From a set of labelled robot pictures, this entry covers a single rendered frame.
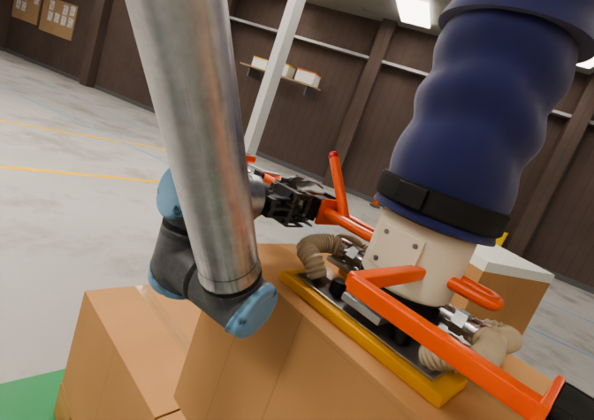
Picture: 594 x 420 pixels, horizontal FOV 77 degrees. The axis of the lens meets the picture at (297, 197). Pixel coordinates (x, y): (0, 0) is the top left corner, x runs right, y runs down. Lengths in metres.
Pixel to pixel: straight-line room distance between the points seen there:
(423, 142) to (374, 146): 8.54
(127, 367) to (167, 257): 0.68
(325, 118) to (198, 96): 9.13
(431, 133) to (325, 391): 0.43
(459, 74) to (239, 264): 0.42
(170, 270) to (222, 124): 0.32
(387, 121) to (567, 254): 4.65
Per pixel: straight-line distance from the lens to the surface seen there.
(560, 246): 9.50
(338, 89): 9.50
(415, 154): 0.63
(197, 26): 0.35
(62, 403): 1.80
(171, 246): 0.63
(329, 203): 0.81
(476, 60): 0.64
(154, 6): 0.35
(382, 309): 0.46
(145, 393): 1.21
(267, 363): 0.73
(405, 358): 0.62
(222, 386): 0.85
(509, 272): 2.23
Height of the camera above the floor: 1.37
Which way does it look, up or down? 12 degrees down
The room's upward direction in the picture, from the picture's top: 20 degrees clockwise
